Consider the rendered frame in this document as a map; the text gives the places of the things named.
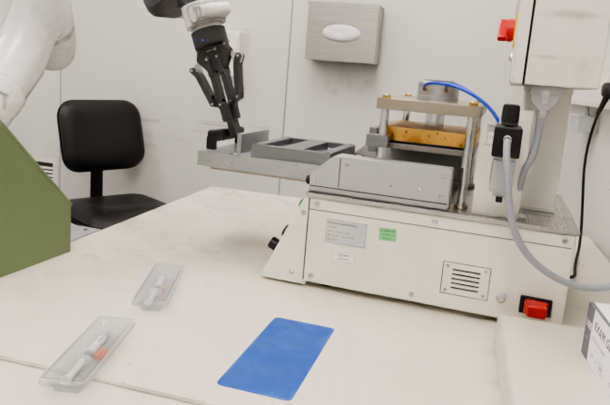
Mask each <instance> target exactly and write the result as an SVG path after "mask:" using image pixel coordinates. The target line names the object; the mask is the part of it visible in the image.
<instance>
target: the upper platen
mask: <svg viewBox="0 0 610 405"><path fill-rule="evenodd" d="M444 119H445V115H444V114H426V120H425V122H424V123H422V122H413V121H404V120H398V121H396V122H392V123H389V127H388V135H390V139H389V147H388V148H393V149H401V150H409V151H417V152H425V153H440V154H447V155H455V156H462V155H463V148H464V141H465V133H466V126H457V125H448V124H444ZM480 132H481V128H476V130H475V138H474V144H473V152H472V158H473V157H474V156H475V153H476V151H477V148H478V146H479V142H478V141H479V138H480Z"/></svg>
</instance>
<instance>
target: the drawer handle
mask: <svg viewBox="0 0 610 405"><path fill-rule="evenodd" d="M237 137H238V136H236V137H231V136H230V132H229V129H228V127H227V128H221V129H214V130H209V131H208V135H207V141H206V149H212V150H215V149H217V142H219V141H224V140H229V139H234V138H235V140H234V142H235V143H237Z"/></svg>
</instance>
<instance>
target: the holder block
mask: <svg viewBox="0 0 610 405"><path fill-rule="evenodd" d="M355 147H356V144H349V143H334V142H326V141H318V140H311V139H302V138H295V137H289V136H286V137H282V138H278V139H273V140H269V141H265V142H260V143H253V144H252V145H251V156H252V157H260V158H267V159H273V160H281V161H288V162H295V163H308V164H316V165H322V164H324V163H325V162H327V161H328V160H329V159H330V158H332V157H333V156H336V155H338V154H342V153H345V154H352V155H354V154H355Z"/></svg>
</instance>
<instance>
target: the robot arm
mask: <svg viewBox="0 0 610 405"><path fill-rule="evenodd" d="M10 2H11V3H10V5H9V7H8V9H7V11H6V14H5V17H4V20H3V22H2V23H1V25H0V119H1V121H2V122H3V123H4V124H5V125H6V127H7V128H8V126H9V125H10V123H11V122H12V120H13V119H14V118H15V117H16V116H17V115H18V114H19V113H20V111H21V110H22V108H23V107H24V105H25V100H26V99H27V97H28V96H29V95H30V93H31V92H32V91H33V90H34V88H35V87H36V85H37V84H38V82H39V81H40V80H41V78H42V77H43V75H44V70H48V71H57V70H63V69H65V67H67V66H68V65H70V64H71V62H72V61H73V59H74V55H75V49H76V45H77V41H76V33H75V26H74V10H73V3H72V0H10ZM143 3H144V4H145V6H146V8H147V10H148V12H149V13H150V14H152V15H153V16H156V17H165V18H174V19H175V18H181V19H184V23H185V25H186V29H187V31H189V32H192V33H191V36H192V41H193V45H194V48H195V51H196V53H197V58H196V61H197V63H196V65H195V66H194V67H193V68H190V73H191V74H192V75H193V76H194V77H195V78H196V80H197V82H198V84H199V86H200V87H201V89H202V91H203V93H204V95H205V97H206V99H207V101H208V103H209V105H210V106H211V107H218V108H219V109H220V111H221V117H222V120H223V121H224V122H227V125H228V129H229V132H230V136H231V137H236V136H238V133H241V127H240V124H239V120H238V119H239V118H241V114H240V110H239V107H238V102H239V101H240V100H241V99H243V98H244V89H243V69H242V64H243V60H244V57H245V55H244V54H243V53H237V52H234V51H233V49H232V48H231V46H230V45H229V39H228V36H227V33H226V29H225V26H224V25H222V24H224V23H225V22H226V17H227V15H228V14H229V13H230V12H231V6H230V3H229V2H222V1H221V0H143ZM231 58H232V61H233V80H234V87H233V83H232V79H231V70H230V67H229V65H230V62H231ZM202 68H204V69H205V70H206V71H207V72H208V76H209V77H210V78H211V81H212V88H213V90H212V88H211V86H210V84H209V82H208V80H207V79H206V77H205V75H204V74H203V73H202V72H203V70H202ZM220 76H221V78H220ZM221 79H222V83H223V86H224V90H225V93H226V96H227V100H228V103H227V102H226V98H225V94H224V91H223V88H222V84H221ZM213 91H214V92H213Z"/></svg>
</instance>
